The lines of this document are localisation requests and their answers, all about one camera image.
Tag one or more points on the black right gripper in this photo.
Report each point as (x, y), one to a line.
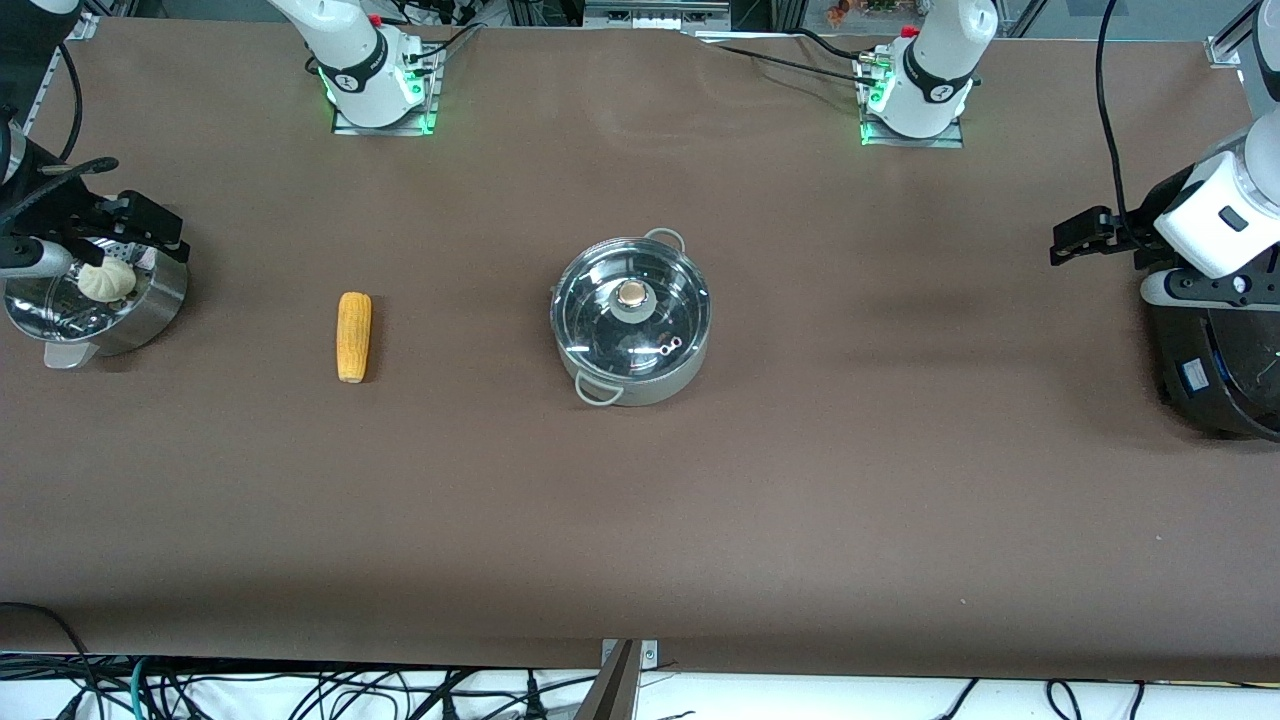
(62, 214)

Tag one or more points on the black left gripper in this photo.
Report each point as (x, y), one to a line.
(1127, 236)

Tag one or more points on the yellow corn cob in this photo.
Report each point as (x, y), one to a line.
(353, 335)

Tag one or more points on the glass pot lid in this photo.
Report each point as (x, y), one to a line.
(600, 330)

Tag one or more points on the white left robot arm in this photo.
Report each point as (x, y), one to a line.
(935, 70)

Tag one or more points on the steel steamer pot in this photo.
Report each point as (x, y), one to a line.
(150, 310)

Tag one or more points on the stainless steel pot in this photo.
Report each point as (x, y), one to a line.
(650, 392)

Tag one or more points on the white steamed bun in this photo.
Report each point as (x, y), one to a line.
(108, 282)

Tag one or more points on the black rice cooker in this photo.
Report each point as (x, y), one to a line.
(1220, 380)

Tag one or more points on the grey metal equipment box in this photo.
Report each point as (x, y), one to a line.
(655, 12)

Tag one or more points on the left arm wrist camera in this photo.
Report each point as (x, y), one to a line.
(1195, 287)

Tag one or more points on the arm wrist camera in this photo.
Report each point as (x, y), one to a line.
(1195, 287)
(35, 258)

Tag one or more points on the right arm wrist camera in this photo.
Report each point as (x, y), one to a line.
(35, 258)

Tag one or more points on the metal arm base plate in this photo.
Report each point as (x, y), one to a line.
(345, 125)
(950, 142)

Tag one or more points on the aluminium frame rail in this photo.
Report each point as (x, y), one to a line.
(60, 70)

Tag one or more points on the aluminium frame corner bracket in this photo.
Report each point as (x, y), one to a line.
(1235, 40)

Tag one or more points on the small metal pole bracket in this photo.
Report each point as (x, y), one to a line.
(650, 655)

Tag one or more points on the brown camera pole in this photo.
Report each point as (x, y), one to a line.
(615, 690)

